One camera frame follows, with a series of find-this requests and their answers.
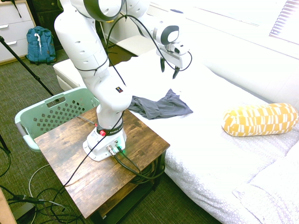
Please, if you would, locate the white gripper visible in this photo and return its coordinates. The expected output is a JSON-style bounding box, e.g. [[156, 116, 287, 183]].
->
[[156, 48, 186, 80]]

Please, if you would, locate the dark grey garment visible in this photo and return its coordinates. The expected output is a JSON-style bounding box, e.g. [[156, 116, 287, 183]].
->
[[128, 88, 194, 120]]

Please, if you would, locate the white clothes rack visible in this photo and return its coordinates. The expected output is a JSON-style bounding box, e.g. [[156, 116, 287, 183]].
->
[[94, 21, 106, 47]]

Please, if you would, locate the mint green laundry basket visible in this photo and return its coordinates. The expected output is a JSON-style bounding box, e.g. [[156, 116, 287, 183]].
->
[[14, 87, 101, 153]]

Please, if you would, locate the white padded backrest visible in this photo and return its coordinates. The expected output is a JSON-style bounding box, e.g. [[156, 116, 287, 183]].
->
[[149, 4, 299, 110]]

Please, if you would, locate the bed with white quilt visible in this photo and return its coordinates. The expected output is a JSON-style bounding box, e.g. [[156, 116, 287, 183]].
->
[[112, 48, 299, 224]]

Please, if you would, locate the white cushioned ottoman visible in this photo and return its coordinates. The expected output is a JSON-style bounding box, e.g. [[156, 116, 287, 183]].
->
[[53, 58, 87, 92]]

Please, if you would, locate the yellow white patterned bolster pillow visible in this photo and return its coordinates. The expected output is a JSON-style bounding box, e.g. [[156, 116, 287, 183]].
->
[[221, 102, 299, 137]]

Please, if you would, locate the window blind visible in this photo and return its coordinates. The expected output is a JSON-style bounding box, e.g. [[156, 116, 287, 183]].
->
[[268, 0, 299, 45]]

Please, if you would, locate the blue backpack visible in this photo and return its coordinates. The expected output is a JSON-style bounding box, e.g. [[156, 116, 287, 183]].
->
[[25, 26, 57, 65]]

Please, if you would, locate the rustic wooden side table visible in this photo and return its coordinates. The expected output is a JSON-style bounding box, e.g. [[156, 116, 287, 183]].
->
[[34, 106, 171, 224]]

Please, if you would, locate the dark wooden cabinet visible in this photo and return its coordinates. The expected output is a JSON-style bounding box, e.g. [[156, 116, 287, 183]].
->
[[27, 0, 64, 51]]

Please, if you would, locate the white drawer dresser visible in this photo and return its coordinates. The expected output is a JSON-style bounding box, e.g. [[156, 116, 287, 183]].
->
[[0, 0, 37, 65]]

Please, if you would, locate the white folded blanket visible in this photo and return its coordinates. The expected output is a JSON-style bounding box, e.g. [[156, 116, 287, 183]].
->
[[232, 130, 299, 224]]

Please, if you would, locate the light wooden board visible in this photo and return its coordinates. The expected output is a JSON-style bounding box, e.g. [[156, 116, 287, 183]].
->
[[0, 188, 17, 224]]

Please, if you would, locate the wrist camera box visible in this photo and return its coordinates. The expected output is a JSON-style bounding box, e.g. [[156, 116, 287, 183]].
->
[[166, 42, 190, 56]]

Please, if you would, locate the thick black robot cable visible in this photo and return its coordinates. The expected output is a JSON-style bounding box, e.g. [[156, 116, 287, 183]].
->
[[113, 153, 165, 180], [118, 148, 143, 175]]

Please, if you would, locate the coiled black cable bundle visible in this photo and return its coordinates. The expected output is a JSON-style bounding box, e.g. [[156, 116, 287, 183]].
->
[[129, 161, 165, 185]]

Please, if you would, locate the thin black camera cable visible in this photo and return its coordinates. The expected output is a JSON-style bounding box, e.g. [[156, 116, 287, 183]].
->
[[59, 14, 193, 194]]

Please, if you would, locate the grey floor cable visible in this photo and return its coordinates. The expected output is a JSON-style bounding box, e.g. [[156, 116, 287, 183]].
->
[[28, 163, 51, 199]]

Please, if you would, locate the black cable adapter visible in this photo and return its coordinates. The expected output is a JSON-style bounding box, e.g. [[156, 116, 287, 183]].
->
[[8, 195, 45, 205]]

